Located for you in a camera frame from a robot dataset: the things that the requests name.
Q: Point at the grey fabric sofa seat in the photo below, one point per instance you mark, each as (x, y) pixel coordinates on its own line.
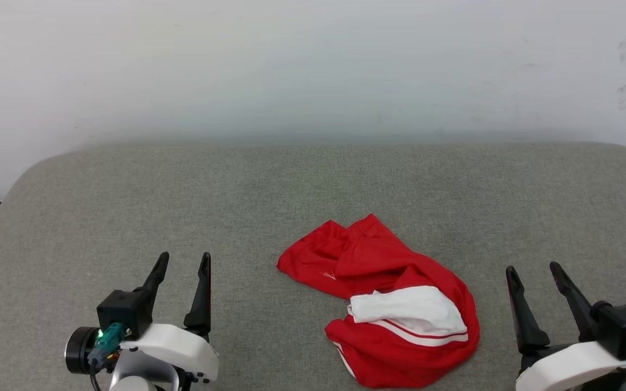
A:
(313, 184)

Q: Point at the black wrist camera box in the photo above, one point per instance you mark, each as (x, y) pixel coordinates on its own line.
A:
(125, 309)
(625, 323)

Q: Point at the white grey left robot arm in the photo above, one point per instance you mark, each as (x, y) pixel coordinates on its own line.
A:
(139, 380)

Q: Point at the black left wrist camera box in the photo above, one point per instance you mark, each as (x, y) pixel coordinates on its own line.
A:
(125, 309)

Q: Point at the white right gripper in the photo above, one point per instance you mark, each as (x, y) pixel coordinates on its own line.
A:
(568, 366)

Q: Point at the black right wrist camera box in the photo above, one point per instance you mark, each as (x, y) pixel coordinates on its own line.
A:
(625, 323)

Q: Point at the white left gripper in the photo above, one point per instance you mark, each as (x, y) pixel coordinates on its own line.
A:
(177, 347)

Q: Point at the red and white jersey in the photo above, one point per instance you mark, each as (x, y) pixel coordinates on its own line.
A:
(378, 260)

